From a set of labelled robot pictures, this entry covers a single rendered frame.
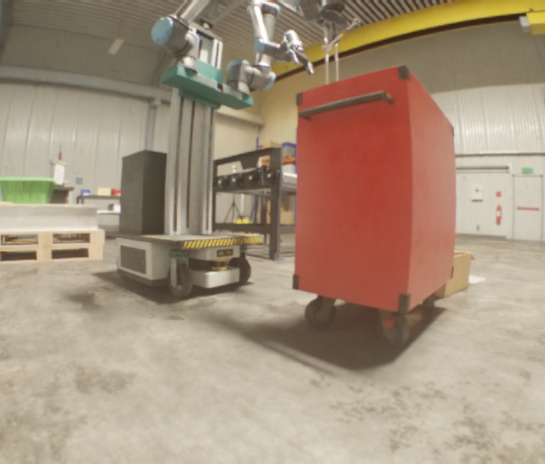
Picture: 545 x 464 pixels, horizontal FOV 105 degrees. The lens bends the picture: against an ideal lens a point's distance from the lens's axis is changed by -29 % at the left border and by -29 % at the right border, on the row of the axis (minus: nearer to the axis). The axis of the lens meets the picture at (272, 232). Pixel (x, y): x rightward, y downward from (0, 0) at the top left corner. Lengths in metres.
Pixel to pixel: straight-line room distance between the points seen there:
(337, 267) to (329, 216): 0.18
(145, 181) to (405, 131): 1.47
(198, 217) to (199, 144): 0.49
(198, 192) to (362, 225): 1.27
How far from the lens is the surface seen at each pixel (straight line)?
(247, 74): 2.15
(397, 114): 0.98
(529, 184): 11.22
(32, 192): 4.00
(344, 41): 10.53
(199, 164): 2.01
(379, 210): 0.95
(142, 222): 1.87
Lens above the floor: 0.44
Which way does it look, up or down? 3 degrees down
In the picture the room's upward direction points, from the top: 1 degrees clockwise
